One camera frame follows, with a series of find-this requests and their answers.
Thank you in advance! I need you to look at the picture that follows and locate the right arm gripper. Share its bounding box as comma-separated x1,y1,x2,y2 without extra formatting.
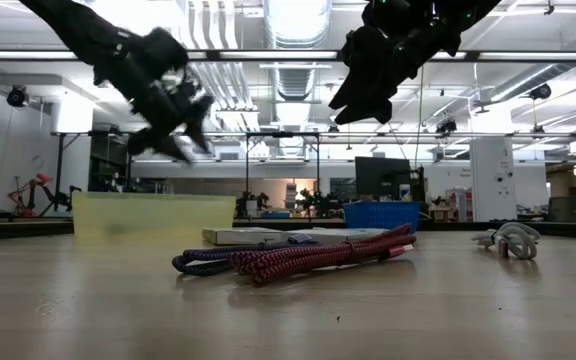
328,22,464,126

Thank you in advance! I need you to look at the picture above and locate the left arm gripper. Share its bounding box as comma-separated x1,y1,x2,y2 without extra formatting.
127,79,215,164

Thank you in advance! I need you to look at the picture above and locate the blue braided cable bundle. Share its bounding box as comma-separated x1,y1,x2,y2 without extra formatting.
171,234,319,278

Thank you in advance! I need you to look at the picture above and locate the green-edged box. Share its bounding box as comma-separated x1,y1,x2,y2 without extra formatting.
280,227,390,246

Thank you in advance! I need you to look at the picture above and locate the red braided cable bundle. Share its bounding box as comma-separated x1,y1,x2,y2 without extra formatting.
227,223,418,288

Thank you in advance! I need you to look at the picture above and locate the white cable bundle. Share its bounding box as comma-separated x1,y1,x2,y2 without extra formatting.
471,222,542,261

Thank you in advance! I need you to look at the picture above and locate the yellow translucent plastic bin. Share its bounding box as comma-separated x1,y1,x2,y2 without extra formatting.
71,192,237,239

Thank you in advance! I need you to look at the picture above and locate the black computer monitor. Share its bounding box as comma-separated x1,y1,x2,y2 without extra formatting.
355,156,412,202

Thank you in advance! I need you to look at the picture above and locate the blue plastic slotted basket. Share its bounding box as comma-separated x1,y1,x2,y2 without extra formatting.
342,200,423,233

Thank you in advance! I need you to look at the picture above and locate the white building pillar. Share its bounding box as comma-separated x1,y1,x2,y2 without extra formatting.
469,137,519,223

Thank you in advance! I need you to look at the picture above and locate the black ceiling spotlight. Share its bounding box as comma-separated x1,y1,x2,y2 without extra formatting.
6,84,30,109
528,82,553,102

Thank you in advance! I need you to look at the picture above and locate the black background frame stand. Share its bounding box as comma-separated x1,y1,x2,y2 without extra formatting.
244,131,322,201

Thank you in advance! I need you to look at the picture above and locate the black overhead frame bar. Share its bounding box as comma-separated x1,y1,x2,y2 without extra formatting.
0,48,576,63

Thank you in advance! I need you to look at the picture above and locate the silver ceiling ventilation duct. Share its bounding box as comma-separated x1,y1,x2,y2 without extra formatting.
262,0,334,101

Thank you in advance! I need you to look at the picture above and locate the black table edge rail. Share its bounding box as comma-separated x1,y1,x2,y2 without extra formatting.
0,218,576,242

